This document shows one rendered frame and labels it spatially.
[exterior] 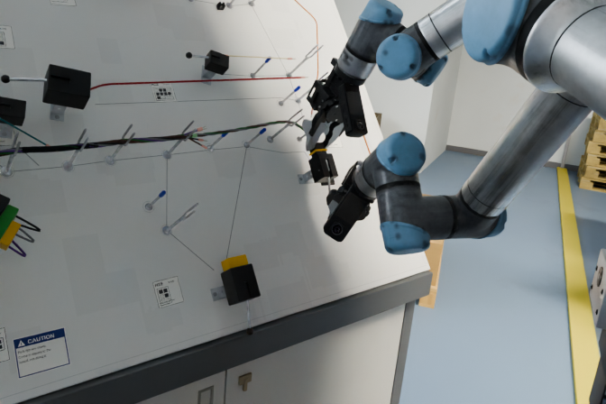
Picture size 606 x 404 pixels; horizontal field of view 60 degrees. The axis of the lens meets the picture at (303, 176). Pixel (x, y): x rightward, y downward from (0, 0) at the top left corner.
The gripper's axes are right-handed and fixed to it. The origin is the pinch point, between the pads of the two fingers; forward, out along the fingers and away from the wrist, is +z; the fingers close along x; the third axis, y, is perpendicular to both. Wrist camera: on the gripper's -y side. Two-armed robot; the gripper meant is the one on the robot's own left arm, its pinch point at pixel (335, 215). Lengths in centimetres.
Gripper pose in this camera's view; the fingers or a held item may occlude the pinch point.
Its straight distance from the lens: 116.5
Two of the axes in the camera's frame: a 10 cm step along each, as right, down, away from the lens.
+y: 4.8, -7.8, 4.0
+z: -2.5, 3.2, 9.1
